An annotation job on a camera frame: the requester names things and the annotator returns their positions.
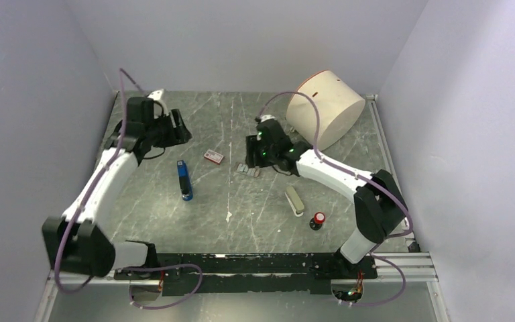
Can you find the blue black stapler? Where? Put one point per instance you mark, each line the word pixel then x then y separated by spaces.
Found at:
pixel 184 181

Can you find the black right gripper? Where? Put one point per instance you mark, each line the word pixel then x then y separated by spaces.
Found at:
pixel 253 142

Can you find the beige white stapler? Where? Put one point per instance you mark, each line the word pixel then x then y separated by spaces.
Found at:
pixel 296 204

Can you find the red black push button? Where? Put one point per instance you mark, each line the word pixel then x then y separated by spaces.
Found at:
pixel 317 221

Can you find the red white staple box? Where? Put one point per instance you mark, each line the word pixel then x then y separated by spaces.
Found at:
pixel 213 157

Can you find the cream cylindrical container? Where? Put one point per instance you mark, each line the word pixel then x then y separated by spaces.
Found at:
pixel 339 107

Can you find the aluminium frame rail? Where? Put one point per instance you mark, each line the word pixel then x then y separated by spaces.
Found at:
pixel 234 214

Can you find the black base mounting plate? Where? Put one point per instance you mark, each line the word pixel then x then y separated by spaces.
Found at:
pixel 237 273

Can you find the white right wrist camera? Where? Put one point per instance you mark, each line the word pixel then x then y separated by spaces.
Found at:
pixel 265 120

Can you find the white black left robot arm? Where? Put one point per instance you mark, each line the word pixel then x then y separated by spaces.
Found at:
pixel 75 241

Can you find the grey staple strips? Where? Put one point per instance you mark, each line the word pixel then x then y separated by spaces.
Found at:
pixel 243 168

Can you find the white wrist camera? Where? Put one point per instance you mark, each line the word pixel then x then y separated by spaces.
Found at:
pixel 160 106
pixel 265 120

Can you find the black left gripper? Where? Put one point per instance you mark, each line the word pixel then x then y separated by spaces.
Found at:
pixel 179 133

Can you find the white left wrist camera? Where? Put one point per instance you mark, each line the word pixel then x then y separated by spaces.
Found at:
pixel 160 106

